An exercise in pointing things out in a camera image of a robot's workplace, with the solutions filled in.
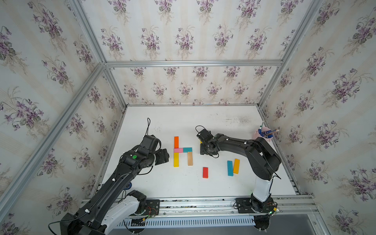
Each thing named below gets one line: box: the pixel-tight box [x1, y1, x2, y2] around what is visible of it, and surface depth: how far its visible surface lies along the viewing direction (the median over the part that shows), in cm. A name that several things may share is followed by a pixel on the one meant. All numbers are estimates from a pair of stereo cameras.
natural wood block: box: [187, 151, 193, 166], surface depth 92 cm
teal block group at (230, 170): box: [226, 160, 234, 177], surface depth 88 cm
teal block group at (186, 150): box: [183, 147, 193, 153], surface depth 95 cm
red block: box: [202, 166, 209, 179], surface depth 86 cm
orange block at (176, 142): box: [173, 136, 179, 149], surface depth 100 cm
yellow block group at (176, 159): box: [173, 152, 180, 168], surface depth 92 cm
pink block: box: [173, 147, 184, 153], surface depth 95 cm
